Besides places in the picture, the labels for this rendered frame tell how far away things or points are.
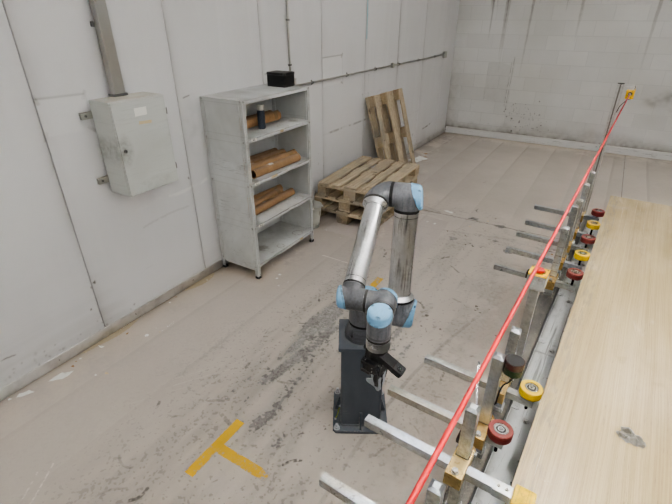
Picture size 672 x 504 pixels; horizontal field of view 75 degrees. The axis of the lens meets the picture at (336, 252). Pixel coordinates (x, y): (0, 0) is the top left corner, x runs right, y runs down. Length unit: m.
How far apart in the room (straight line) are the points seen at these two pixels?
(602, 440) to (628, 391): 0.30
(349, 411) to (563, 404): 1.24
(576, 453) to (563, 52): 7.83
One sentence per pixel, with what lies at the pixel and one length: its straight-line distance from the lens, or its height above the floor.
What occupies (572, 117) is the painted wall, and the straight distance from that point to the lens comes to 9.05.
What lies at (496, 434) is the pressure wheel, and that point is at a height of 0.91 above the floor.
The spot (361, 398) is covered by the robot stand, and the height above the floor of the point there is 0.24.
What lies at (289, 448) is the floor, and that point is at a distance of 2.68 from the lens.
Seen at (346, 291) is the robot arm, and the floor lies 1.18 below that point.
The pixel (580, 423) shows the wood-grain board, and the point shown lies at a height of 0.90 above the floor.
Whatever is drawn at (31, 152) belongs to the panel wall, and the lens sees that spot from 3.14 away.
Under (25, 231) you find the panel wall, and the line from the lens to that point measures 3.20.
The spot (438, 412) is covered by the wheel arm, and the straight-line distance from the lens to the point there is 1.72.
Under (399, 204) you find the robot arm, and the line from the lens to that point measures 2.00.
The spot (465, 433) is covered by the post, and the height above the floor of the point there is 1.07.
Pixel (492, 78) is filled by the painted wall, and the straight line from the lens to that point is 9.18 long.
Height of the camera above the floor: 2.12
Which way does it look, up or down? 28 degrees down
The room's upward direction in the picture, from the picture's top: straight up
